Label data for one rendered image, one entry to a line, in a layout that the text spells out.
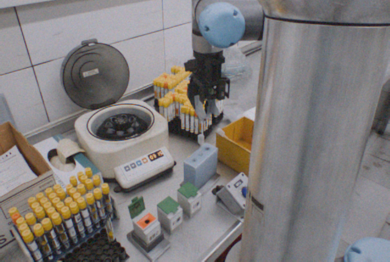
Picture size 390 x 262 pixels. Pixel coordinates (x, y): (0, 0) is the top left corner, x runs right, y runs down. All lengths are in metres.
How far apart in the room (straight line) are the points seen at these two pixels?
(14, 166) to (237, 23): 0.70
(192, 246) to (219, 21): 0.49
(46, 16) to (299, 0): 0.88
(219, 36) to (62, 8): 0.60
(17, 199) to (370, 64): 0.70
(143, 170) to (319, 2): 0.73
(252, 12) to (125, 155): 0.50
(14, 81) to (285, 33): 0.89
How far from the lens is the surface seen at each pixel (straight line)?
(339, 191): 0.25
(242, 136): 1.00
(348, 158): 0.23
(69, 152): 0.89
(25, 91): 1.04
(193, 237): 0.75
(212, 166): 0.84
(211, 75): 0.68
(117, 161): 0.84
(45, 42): 1.02
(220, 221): 0.78
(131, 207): 0.68
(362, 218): 2.16
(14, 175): 0.92
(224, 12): 0.53
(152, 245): 0.71
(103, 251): 0.73
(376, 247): 0.44
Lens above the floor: 1.49
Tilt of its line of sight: 32 degrees down
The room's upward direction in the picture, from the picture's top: straight up
